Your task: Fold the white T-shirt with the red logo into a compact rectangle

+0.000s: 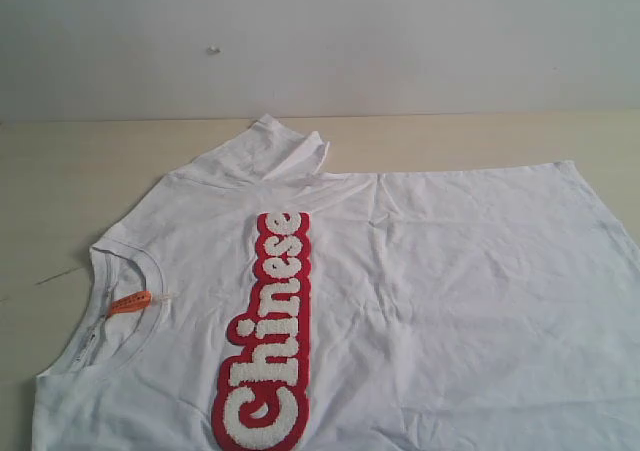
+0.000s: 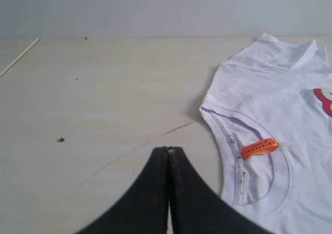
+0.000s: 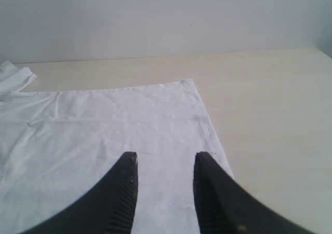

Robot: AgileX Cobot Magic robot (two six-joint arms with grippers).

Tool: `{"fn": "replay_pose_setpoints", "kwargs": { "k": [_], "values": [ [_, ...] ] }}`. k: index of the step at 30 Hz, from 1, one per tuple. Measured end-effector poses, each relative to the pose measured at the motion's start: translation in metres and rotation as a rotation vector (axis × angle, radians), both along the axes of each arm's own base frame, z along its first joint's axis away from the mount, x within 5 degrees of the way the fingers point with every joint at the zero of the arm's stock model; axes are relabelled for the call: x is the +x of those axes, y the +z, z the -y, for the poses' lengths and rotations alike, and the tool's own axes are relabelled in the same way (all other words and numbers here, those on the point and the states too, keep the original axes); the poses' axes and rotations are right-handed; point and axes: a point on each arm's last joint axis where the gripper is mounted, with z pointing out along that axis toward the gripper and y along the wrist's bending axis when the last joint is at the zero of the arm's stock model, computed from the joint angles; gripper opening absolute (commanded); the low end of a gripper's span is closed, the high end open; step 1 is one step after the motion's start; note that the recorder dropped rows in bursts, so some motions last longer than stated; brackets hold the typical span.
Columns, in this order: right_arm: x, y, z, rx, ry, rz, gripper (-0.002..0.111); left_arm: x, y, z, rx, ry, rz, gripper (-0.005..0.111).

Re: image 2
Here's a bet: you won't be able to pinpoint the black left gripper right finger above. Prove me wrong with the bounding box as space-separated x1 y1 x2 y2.
168 147 269 233

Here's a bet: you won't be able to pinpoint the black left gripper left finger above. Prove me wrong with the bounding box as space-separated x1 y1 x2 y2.
78 147 168 233

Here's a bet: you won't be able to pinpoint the white t-shirt red lettering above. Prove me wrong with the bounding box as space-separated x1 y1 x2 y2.
200 34 331 233

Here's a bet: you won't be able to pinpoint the orange neck label tag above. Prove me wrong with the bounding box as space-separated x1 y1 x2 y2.
241 138 279 160

